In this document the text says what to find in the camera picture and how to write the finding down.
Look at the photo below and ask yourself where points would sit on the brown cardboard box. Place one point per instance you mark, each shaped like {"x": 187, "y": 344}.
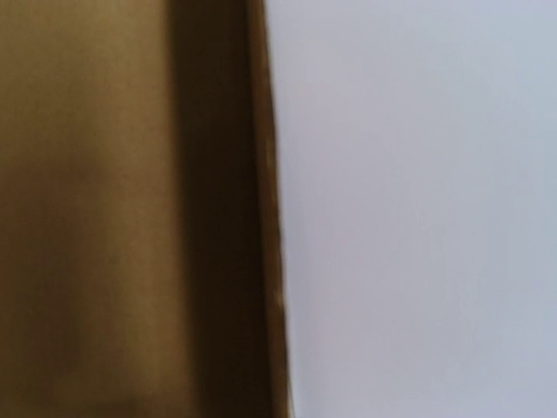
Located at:
{"x": 140, "y": 262}

